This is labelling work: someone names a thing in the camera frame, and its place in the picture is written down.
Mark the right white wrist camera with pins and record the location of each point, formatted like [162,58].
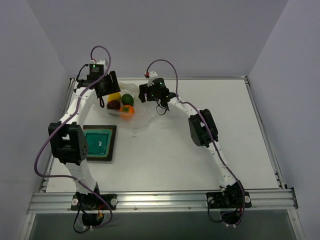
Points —
[151,76]

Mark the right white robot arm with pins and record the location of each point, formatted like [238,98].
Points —
[202,127]

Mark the yellow fake pear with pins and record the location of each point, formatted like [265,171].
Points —
[114,97]

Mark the green fake lime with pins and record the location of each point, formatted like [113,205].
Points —
[127,99]

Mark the orange fake persimmon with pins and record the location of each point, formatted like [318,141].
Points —
[127,112]

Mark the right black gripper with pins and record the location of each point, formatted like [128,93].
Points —
[143,93]

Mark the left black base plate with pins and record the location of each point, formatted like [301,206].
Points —
[91,203]

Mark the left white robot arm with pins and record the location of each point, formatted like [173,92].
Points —
[67,139]

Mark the aluminium front rail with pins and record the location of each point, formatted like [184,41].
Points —
[166,201]

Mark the translucent plastic bag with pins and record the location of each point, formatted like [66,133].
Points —
[144,113]

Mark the teal square ceramic plate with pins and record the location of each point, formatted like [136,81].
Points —
[101,142]

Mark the dark red fake apple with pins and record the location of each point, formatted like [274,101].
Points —
[113,105]

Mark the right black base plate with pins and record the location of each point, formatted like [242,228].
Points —
[222,200]

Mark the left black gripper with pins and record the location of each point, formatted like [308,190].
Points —
[109,83]

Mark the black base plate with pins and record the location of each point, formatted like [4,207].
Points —
[222,200]
[91,203]

